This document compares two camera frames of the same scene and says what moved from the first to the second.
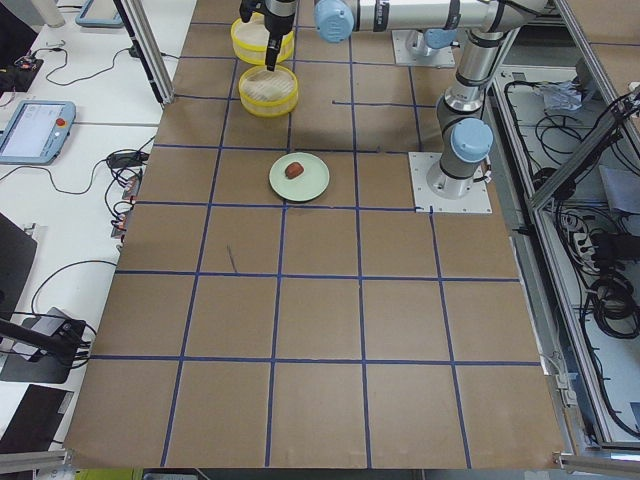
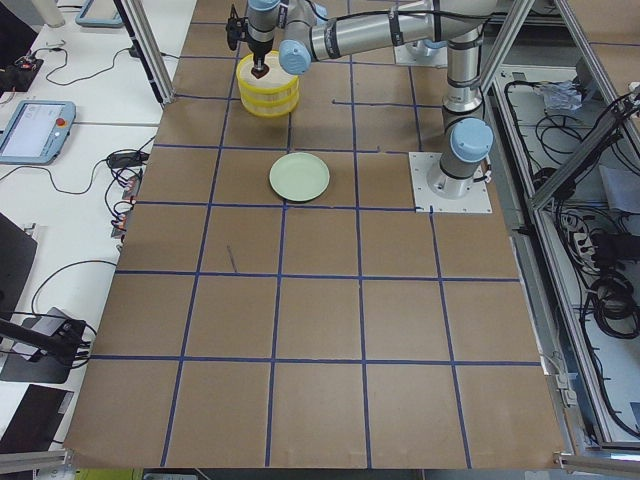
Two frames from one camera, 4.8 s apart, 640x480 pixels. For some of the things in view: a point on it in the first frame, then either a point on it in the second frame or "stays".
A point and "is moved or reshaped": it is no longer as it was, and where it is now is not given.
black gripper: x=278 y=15 -> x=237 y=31
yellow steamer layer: x=250 y=40 is moved or reshaped
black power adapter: x=127 y=159 stays
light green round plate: x=311 y=184 stays
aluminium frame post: x=139 y=29 stays
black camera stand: x=64 y=343 stays
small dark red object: x=294 y=170 -> x=260 y=73
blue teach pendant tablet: x=36 y=132 stays
